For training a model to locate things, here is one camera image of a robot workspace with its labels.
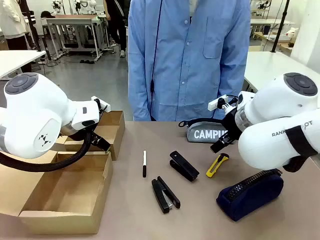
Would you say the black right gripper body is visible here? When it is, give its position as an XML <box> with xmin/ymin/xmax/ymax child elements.
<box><xmin>221</xmin><ymin>109</ymin><xmax>245</xmax><ymax>145</ymax></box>

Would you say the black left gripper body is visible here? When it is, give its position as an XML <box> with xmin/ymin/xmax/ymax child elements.
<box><xmin>86</xmin><ymin>131</ymin><xmax>112</xmax><ymax>153</ymax></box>

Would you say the yellow utility knife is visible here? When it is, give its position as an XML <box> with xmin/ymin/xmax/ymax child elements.
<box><xmin>205</xmin><ymin>153</ymin><xmax>230</xmax><ymax>179</ymax></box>

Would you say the grey campus pencil case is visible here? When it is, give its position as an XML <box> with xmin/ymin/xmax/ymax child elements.
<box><xmin>178</xmin><ymin>118</ymin><xmax>230</xmax><ymax>144</ymax></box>

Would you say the chunky black stapler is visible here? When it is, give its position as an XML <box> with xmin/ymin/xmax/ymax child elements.
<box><xmin>169</xmin><ymin>150</ymin><xmax>201</xmax><ymax>183</ymax></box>

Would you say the white marker with black cap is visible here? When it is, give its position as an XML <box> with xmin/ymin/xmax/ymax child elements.
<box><xmin>142</xmin><ymin>149</ymin><xmax>148</xmax><ymax>179</ymax></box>

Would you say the navy blue pencil case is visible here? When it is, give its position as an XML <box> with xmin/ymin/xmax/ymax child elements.
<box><xmin>216</xmin><ymin>168</ymin><xmax>285</xmax><ymax>222</ymax></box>

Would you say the slim black stapler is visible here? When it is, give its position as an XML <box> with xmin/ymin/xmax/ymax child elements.
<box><xmin>151</xmin><ymin>175</ymin><xmax>181</xmax><ymax>215</ymax></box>

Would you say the small cardboard box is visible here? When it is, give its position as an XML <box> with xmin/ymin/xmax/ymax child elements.
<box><xmin>56</xmin><ymin>109</ymin><xmax>126</xmax><ymax>162</ymax></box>

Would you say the large cardboard box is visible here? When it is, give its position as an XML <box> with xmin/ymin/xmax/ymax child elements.
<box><xmin>0</xmin><ymin>142</ymin><xmax>114</xmax><ymax>235</ymax></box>

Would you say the white side table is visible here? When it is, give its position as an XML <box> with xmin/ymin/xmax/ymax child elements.
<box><xmin>0</xmin><ymin>49</ymin><xmax>48</xmax><ymax>80</ymax></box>
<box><xmin>243</xmin><ymin>51</ymin><xmax>320</xmax><ymax>94</ymax></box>

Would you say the person in blue shirt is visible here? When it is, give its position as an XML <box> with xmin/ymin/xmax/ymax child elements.
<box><xmin>127</xmin><ymin>0</ymin><xmax>252</xmax><ymax>123</ymax></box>

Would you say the black tripod pole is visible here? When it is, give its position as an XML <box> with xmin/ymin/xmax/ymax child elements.
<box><xmin>270</xmin><ymin>0</ymin><xmax>291</xmax><ymax>54</ymax></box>

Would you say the bystander in black clothes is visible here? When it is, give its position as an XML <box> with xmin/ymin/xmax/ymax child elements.
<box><xmin>103</xmin><ymin>0</ymin><xmax>129</xmax><ymax>59</ymax></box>

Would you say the brown top workbench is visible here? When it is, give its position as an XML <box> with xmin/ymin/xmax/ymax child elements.
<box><xmin>41</xmin><ymin>13</ymin><xmax>111</xmax><ymax>60</ymax></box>

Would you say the bystander in white coat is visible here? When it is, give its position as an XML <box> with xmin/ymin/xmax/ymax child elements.
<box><xmin>0</xmin><ymin>0</ymin><xmax>33</xmax><ymax>51</ymax></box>

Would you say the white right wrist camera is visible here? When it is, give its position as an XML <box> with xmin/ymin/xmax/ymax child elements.
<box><xmin>207</xmin><ymin>94</ymin><xmax>230</xmax><ymax>111</ymax></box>

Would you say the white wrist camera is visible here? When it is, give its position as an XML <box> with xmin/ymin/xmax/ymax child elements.
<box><xmin>90</xmin><ymin>95</ymin><xmax>111</xmax><ymax>107</ymax></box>
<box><xmin>207</xmin><ymin>94</ymin><xmax>230</xmax><ymax>111</ymax></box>

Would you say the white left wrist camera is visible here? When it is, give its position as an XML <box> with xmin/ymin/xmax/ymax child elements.
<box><xmin>90</xmin><ymin>95</ymin><xmax>111</xmax><ymax>107</ymax></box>

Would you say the black left arm cable sleeve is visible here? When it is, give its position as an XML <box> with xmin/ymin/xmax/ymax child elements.
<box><xmin>0</xmin><ymin>129</ymin><xmax>92</xmax><ymax>173</ymax></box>

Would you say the black velcro strap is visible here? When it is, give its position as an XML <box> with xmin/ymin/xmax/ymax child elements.
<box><xmin>284</xmin><ymin>125</ymin><xmax>319</xmax><ymax>158</ymax></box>

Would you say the black cord on shirt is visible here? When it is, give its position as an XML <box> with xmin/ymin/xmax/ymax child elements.
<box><xmin>149</xmin><ymin>0</ymin><xmax>164</xmax><ymax>121</ymax></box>

